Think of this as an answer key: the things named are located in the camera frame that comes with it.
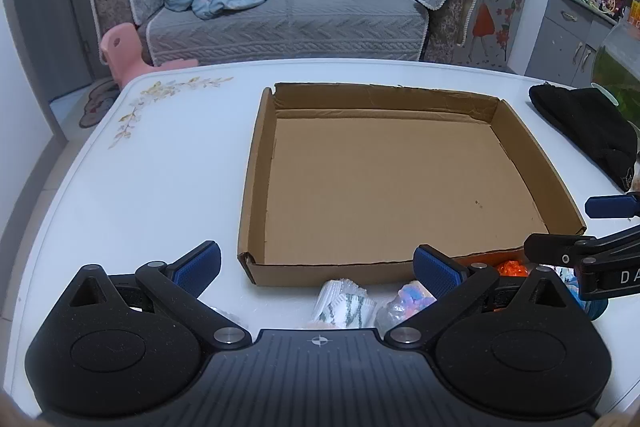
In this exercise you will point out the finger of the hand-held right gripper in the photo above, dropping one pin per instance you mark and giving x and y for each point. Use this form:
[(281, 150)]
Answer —
[(605, 206), (552, 248)]

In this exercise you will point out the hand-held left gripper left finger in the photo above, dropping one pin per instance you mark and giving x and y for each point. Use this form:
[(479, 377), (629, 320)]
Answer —
[(197, 268)]

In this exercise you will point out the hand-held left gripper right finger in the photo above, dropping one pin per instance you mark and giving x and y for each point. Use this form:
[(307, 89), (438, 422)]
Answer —
[(435, 274)]

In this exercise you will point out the blue knit roll tan tie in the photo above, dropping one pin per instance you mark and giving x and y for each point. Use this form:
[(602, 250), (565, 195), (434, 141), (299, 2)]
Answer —
[(597, 308)]

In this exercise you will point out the orange plastic bag bundle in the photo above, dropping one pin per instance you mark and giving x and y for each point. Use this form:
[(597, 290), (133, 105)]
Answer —
[(512, 268)]

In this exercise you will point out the white mask bundle beige tie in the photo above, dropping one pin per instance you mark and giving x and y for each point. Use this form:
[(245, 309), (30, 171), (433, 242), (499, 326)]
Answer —
[(345, 303)]

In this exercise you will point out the shallow cardboard box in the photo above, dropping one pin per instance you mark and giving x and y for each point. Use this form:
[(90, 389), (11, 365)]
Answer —
[(390, 182)]

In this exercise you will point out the pastel clear bag bundle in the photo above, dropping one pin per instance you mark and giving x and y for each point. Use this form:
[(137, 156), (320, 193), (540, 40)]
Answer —
[(407, 302)]

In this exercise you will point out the black cloth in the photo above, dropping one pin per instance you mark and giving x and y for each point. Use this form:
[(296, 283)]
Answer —
[(580, 117)]

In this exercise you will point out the grey cabinet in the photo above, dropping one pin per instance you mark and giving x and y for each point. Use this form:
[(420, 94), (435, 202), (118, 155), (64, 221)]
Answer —
[(565, 37)]

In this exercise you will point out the patterned floor mat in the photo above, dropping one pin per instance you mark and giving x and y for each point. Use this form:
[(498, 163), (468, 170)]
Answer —
[(97, 107)]

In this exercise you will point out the orange packet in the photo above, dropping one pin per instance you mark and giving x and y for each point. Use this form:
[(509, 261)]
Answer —
[(635, 13)]

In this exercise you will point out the pink plastic chair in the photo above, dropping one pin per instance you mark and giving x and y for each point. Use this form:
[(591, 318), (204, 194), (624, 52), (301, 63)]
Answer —
[(122, 52)]

